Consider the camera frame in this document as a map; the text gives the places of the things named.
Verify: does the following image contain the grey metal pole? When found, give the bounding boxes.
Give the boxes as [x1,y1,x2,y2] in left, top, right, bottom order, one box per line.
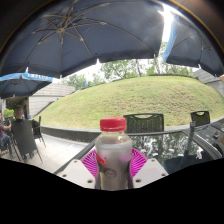
[178,121,198,169]

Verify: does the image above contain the large navy patio umbrella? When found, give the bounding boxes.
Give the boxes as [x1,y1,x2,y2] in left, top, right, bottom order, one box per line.
[0,0,166,80]

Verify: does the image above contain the navy umbrella with blue printed rim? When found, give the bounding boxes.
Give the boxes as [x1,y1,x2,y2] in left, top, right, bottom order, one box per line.
[0,71,55,100]

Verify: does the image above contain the clear red-capped drink bottle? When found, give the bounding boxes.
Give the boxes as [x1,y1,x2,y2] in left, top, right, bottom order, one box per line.
[94,116,134,192]

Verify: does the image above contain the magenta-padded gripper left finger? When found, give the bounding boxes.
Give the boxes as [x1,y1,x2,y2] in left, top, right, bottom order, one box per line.
[56,147,100,190]

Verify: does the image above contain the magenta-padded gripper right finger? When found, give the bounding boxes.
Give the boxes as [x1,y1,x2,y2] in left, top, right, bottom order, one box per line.
[127,147,170,190]

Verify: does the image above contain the dark wicker chair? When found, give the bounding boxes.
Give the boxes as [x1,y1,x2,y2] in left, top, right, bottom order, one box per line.
[32,115,47,148]
[10,118,43,163]

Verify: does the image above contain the wide dark mesh-back chair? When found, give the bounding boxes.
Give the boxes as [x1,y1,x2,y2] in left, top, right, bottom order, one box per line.
[123,112,165,135]

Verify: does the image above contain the narrow dark mesh-back chair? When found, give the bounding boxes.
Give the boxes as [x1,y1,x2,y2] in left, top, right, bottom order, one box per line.
[190,110,212,128]

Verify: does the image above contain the navy umbrella with light-blue flap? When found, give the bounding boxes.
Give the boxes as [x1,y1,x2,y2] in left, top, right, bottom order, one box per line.
[162,12,224,78]

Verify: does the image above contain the person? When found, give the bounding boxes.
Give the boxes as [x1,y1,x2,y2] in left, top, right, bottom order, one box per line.
[0,111,14,158]
[12,104,27,122]

